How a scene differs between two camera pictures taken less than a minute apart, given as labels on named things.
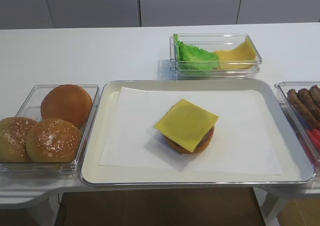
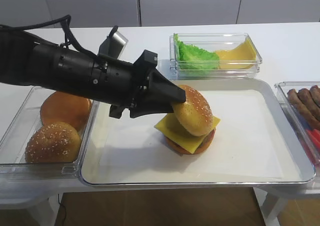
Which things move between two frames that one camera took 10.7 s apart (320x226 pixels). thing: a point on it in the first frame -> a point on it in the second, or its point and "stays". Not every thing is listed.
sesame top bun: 13,131 -> 194,115
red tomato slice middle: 316,135 stays
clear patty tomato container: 302,100 stays
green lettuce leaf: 189,57 stays
